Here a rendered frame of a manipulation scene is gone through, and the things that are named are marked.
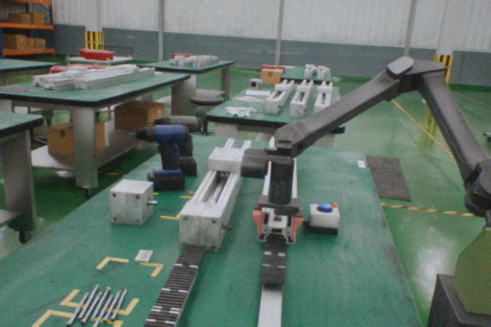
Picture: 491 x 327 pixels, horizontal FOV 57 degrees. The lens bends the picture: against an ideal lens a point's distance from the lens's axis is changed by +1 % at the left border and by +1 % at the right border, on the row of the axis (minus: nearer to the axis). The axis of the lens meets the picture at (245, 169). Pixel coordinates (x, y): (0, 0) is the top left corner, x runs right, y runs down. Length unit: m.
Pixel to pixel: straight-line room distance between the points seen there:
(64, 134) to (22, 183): 1.25
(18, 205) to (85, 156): 0.82
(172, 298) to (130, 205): 0.44
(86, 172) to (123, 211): 2.36
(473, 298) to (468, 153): 0.33
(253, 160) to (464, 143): 0.50
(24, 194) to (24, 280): 1.86
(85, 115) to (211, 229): 2.51
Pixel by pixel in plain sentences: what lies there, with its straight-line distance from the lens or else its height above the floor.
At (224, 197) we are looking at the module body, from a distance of 1.26.
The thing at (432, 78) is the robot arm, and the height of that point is 1.22.
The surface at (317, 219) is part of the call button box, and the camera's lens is 1.28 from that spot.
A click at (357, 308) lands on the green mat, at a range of 1.00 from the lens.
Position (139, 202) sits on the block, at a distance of 1.27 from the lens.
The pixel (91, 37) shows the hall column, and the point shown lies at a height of 0.94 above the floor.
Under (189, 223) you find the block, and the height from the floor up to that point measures 0.85.
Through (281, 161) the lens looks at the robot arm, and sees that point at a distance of 1.07.
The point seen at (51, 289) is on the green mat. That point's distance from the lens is 1.04.
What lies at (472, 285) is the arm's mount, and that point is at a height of 0.84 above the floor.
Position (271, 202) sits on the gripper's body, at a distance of 1.10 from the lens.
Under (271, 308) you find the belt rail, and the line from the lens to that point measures 0.90.
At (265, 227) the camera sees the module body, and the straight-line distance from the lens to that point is 1.20.
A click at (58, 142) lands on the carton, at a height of 0.33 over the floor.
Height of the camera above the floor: 1.31
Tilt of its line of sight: 17 degrees down
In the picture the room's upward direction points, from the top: 4 degrees clockwise
